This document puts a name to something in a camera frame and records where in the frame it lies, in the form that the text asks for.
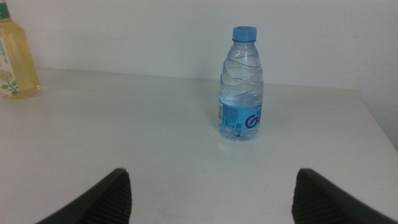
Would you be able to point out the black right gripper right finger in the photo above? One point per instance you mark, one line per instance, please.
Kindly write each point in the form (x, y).
(320, 202)

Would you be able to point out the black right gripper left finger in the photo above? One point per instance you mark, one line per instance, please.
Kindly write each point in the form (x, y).
(105, 202)

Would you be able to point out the clear water bottle blue cap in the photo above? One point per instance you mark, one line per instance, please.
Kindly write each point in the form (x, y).
(241, 93)

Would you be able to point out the yellow tea bottle green label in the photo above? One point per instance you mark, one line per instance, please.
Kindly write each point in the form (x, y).
(18, 56)

